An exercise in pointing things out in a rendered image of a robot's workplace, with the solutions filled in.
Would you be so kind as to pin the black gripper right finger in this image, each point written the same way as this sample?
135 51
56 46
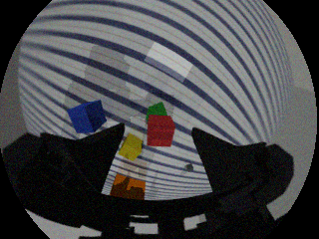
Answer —
220 158

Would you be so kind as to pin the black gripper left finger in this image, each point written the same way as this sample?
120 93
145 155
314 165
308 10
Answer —
92 155

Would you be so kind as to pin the red block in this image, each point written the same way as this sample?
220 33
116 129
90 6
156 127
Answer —
160 131

